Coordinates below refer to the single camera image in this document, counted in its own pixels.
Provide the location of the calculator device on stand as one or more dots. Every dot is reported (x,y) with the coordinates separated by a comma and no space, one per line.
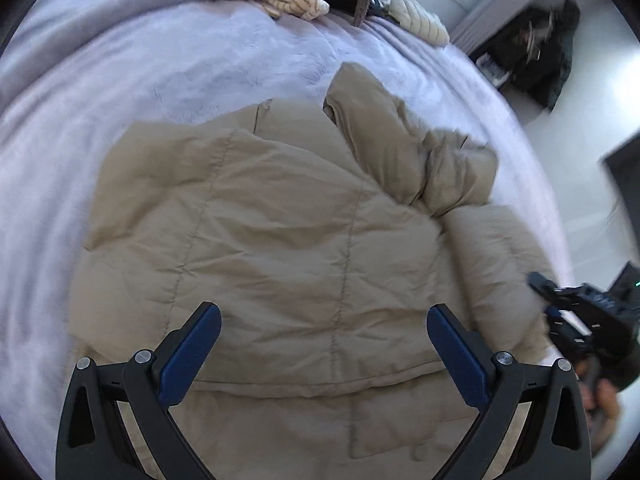
(492,71)

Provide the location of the lavender plush bed blanket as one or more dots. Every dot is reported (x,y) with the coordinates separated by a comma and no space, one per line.
(79,73)

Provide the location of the black clothes pile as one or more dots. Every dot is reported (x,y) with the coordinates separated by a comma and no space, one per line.
(536,49)

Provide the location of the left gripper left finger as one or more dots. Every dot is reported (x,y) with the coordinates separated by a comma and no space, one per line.
(93,442)

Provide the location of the cream ribbed pillow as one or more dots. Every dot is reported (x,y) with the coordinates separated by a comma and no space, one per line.
(413,18)

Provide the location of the beige puffer down jacket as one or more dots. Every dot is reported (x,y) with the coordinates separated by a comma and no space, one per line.
(324,232)

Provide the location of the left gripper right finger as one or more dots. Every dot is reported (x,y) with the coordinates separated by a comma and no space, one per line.
(554,442)

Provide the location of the dark monitor screen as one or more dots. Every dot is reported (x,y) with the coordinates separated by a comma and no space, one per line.
(623,165)

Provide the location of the person's right hand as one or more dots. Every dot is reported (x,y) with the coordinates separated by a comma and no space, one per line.
(601,406)

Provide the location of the grey ribbed curtain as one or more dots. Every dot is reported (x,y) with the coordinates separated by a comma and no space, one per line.
(505,2)

